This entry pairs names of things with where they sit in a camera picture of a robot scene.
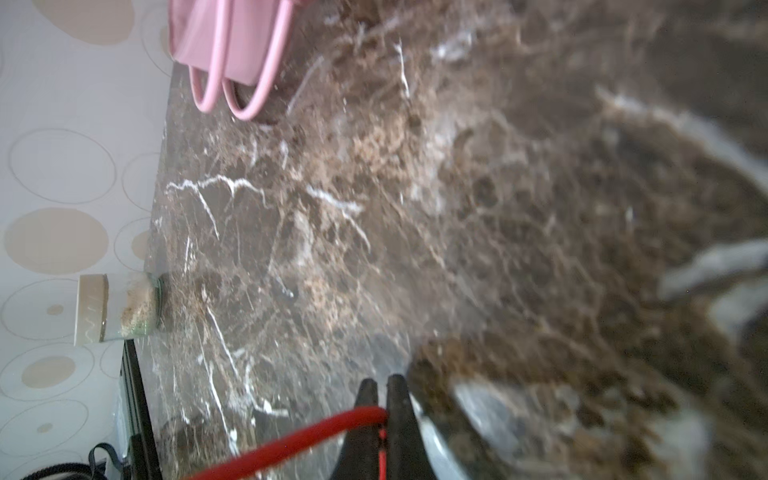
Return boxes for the pink headset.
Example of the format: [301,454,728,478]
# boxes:
[168,0,305,121]

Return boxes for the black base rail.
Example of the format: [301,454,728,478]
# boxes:
[120,340,163,480]

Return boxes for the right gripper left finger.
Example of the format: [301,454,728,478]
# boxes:
[329,378,384,480]

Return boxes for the red headphone cable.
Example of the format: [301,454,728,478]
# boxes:
[185,405,390,480]

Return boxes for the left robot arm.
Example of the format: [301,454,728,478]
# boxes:
[22,442,134,480]

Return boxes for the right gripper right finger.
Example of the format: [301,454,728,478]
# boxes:
[386,374,437,480]

